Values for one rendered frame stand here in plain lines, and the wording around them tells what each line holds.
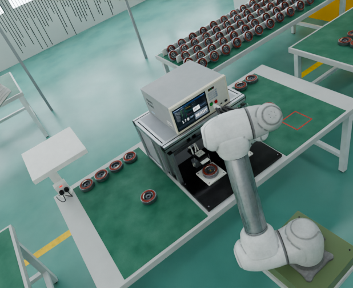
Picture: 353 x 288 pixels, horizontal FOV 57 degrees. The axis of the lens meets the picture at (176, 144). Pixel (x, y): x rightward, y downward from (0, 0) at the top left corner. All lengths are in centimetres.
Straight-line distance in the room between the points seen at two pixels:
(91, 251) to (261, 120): 141
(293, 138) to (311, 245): 106
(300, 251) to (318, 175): 170
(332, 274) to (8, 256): 198
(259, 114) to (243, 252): 64
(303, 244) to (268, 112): 60
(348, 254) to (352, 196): 132
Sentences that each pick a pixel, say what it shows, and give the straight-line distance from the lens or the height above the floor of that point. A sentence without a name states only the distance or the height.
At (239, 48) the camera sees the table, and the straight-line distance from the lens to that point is 366.
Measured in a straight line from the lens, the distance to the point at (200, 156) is 216.
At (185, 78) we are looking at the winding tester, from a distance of 221.
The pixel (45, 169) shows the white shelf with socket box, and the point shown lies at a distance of 218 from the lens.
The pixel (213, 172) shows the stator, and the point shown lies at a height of 82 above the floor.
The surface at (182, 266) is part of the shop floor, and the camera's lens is 280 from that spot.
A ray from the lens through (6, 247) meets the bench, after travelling 263.
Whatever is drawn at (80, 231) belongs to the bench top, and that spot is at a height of 75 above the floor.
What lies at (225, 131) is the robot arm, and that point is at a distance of 124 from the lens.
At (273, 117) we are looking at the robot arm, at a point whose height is 162.
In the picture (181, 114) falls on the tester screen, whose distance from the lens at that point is 201.
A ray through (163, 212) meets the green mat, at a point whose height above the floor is 75.
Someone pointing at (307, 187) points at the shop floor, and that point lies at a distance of 310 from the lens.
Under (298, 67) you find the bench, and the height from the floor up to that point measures 53.
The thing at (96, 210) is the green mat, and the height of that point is 75.
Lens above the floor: 240
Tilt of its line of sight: 40 degrees down
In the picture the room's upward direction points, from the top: 20 degrees counter-clockwise
